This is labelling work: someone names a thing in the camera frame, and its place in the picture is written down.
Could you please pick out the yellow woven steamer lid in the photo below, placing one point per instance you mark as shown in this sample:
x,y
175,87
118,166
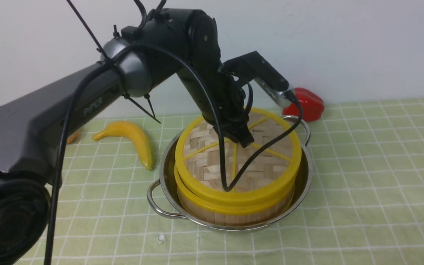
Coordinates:
x,y
265,182

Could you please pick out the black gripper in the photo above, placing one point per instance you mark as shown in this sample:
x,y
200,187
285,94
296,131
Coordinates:
x,y
229,104

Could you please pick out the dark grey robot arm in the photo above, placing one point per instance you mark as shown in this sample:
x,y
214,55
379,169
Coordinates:
x,y
34,128

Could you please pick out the white paper scrap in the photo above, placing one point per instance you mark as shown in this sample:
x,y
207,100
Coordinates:
x,y
161,239

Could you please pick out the yellow banana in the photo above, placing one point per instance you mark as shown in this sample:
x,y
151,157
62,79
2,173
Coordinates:
x,y
135,134

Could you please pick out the bamboo steamer basket yellow rim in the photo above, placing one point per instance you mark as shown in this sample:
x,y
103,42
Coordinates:
x,y
226,214

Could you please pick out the stainless steel pot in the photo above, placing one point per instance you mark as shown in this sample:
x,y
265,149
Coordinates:
x,y
167,183

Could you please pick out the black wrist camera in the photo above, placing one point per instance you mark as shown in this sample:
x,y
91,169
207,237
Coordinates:
x,y
253,67

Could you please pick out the red bell pepper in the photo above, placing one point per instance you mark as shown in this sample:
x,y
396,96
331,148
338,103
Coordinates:
x,y
313,106

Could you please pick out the green checkered tablecloth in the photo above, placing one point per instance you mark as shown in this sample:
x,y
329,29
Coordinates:
x,y
365,205

